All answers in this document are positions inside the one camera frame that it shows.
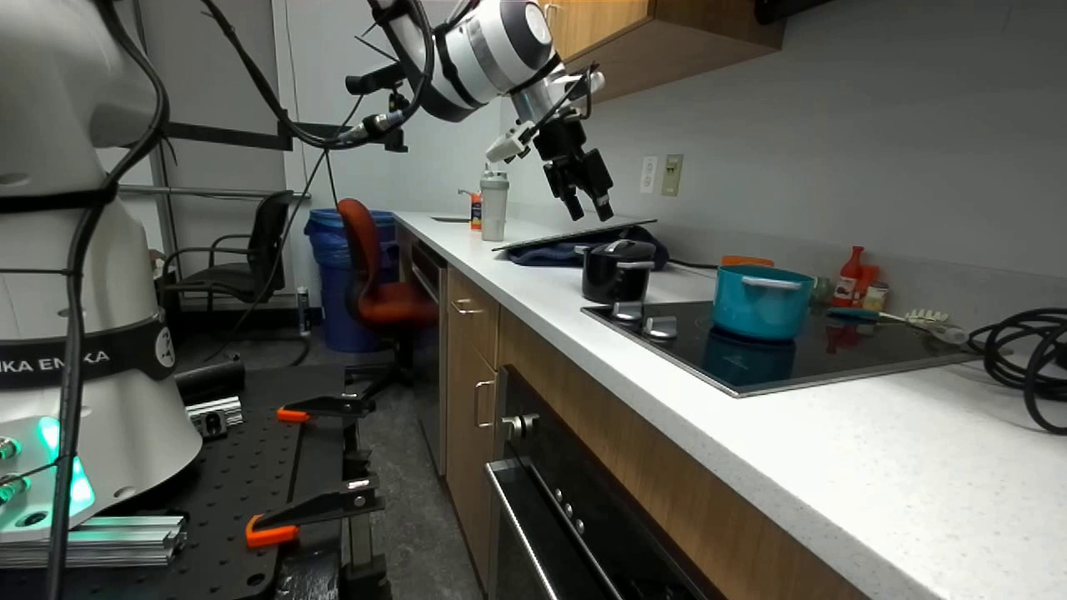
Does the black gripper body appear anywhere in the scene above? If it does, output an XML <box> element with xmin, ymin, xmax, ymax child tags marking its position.
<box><xmin>531</xmin><ymin>112</ymin><xmax>605</xmax><ymax>193</ymax></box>

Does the glass pot lid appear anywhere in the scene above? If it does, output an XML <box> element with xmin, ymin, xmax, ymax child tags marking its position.
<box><xmin>585</xmin><ymin>232</ymin><xmax>660</xmax><ymax>267</ymax></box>

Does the blue pot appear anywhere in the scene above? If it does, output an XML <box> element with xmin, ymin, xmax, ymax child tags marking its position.
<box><xmin>709</xmin><ymin>264</ymin><xmax>816</xmax><ymax>345</ymax></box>

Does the white shaker bottle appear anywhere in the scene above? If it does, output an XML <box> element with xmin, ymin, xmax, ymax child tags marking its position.
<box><xmin>477</xmin><ymin>163</ymin><xmax>514</xmax><ymax>247</ymax></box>

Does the wooden base cabinet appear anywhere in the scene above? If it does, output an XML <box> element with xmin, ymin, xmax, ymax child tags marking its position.
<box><xmin>436</xmin><ymin>264</ymin><xmax>869</xmax><ymax>600</ymax></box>

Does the red office chair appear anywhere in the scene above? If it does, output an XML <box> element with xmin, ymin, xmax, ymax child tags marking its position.
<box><xmin>332</xmin><ymin>196</ymin><xmax>441</xmax><ymax>381</ymax></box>

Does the silver oven knob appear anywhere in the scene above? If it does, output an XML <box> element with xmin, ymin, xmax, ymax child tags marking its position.
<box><xmin>497</xmin><ymin>410</ymin><xmax>540</xmax><ymax>441</ymax></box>

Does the blue trash bin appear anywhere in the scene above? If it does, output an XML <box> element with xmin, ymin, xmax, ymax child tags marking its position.
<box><xmin>299</xmin><ymin>207</ymin><xmax>403</xmax><ymax>356</ymax></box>

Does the red bottle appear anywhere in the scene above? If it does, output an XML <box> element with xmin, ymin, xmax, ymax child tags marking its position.
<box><xmin>831</xmin><ymin>242</ymin><xmax>890</xmax><ymax>313</ymax></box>

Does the black office chair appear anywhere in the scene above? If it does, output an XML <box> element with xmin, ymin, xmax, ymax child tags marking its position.
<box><xmin>155</xmin><ymin>188</ymin><xmax>298</xmax><ymax>325</ymax></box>

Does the black glass cooktop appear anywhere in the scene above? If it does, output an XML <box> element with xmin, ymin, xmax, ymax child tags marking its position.
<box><xmin>580</xmin><ymin>297</ymin><xmax>981</xmax><ymax>401</ymax></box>

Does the small black box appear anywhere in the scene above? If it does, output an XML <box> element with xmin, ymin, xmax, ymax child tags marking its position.
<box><xmin>170</xmin><ymin>353</ymin><xmax>251</xmax><ymax>410</ymax></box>

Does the small silver box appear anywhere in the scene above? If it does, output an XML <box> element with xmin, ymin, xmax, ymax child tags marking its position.
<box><xmin>181</xmin><ymin>394</ymin><xmax>248</xmax><ymax>442</ymax></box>

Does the black perforated robot table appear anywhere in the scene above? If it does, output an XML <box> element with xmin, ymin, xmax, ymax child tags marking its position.
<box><xmin>0</xmin><ymin>358</ymin><xmax>376</xmax><ymax>600</ymax></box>

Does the beige wall outlet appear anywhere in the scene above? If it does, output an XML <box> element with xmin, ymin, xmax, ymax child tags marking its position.
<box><xmin>660</xmin><ymin>151</ymin><xmax>688</xmax><ymax>201</ymax></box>

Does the wooden wall cabinet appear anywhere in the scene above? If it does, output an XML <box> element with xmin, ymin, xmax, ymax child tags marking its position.
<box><xmin>537</xmin><ymin>0</ymin><xmax>787</xmax><ymax>110</ymax></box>

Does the green handled utensil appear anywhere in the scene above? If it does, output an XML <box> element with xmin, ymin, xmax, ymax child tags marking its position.
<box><xmin>825</xmin><ymin>305</ymin><xmax>958</xmax><ymax>333</ymax></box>

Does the orange handled clamp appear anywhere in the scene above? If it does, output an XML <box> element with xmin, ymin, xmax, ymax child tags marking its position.
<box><xmin>241</xmin><ymin>476</ymin><xmax>380</xmax><ymax>557</ymax></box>
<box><xmin>272</xmin><ymin>381</ymin><xmax>380</xmax><ymax>435</ymax></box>

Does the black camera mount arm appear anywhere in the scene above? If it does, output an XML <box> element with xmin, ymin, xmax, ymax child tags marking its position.
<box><xmin>88</xmin><ymin>62</ymin><xmax>409</xmax><ymax>155</ymax></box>

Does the grey metal frame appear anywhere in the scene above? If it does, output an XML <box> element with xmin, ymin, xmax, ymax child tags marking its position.
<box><xmin>117</xmin><ymin>0</ymin><xmax>292</xmax><ymax>264</ymax></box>

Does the black cable bundle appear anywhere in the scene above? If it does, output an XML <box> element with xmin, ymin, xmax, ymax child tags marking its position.
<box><xmin>963</xmin><ymin>305</ymin><xmax>1067</xmax><ymax>441</ymax></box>

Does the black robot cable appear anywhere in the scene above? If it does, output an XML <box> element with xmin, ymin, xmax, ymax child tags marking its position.
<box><xmin>41</xmin><ymin>0</ymin><xmax>436</xmax><ymax>600</ymax></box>

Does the aluminium extrusion rail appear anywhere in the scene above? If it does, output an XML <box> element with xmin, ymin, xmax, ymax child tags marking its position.
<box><xmin>0</xmin><ymin>511</ymin><xmax>191</xmax><ymax>573</ymax></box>

